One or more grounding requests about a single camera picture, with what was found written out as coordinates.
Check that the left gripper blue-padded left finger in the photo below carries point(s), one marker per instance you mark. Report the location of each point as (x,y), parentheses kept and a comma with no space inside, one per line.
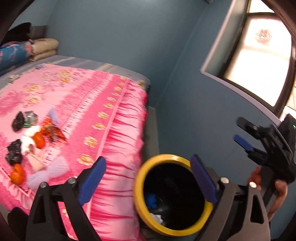
(89,179)

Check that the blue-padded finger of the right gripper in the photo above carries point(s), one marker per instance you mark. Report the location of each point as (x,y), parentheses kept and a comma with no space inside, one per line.
(247,126)
(243,143)

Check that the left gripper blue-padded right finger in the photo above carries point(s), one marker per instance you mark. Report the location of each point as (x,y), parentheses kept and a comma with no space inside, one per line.
(206,178)

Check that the white foam fruit net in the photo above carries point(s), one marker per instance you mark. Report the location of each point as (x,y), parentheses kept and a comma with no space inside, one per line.
(55,169)

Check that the yellow rimmed black trash bin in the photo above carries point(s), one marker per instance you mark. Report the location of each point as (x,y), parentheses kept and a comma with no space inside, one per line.
(182,209)

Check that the orange brown snack bag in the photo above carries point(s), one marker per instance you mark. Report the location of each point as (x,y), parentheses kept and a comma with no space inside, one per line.
(51,131)

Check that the pink cloth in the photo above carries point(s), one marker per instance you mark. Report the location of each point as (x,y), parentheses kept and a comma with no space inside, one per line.
(35,159)

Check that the blue plastic bag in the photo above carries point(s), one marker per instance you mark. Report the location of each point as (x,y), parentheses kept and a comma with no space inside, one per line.
(151,201)

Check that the orange peel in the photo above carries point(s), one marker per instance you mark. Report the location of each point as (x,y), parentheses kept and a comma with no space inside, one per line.
(38,140)
(17,175)

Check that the purple foam fruit net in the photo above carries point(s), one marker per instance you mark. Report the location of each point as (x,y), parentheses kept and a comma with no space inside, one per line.
(53,117)

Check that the large black plastic bag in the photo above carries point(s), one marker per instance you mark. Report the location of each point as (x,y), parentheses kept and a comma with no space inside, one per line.
(14,155)

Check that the green silver snack wrapper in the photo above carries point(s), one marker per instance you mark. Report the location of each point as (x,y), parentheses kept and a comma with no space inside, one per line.
(31,119)

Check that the small dark purple plastic bag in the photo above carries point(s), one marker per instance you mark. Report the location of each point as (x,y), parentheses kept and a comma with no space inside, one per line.
(18,122)

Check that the person's right hand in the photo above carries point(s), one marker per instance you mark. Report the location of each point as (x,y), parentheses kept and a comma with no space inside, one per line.
(280,186)

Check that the pink floral bed sheet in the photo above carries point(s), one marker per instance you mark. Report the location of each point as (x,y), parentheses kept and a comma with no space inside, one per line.
(100,114)

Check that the bed with grey mattress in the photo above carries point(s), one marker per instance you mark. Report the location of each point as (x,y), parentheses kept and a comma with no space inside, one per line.
(151,143)

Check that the beige folded quilt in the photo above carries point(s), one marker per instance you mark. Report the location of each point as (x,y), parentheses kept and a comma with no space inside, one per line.
(43,48)

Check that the blue floral folded quilt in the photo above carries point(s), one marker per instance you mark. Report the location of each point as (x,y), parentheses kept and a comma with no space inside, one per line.
(14,54)

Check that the grey padded headboard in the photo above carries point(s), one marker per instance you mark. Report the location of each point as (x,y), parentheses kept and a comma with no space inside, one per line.
(37,32)

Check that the black clothing pile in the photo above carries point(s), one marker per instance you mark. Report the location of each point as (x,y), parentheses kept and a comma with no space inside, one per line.
(19,33)

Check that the window with dark frame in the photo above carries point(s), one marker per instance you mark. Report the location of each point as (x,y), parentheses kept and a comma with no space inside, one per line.
(254,55)

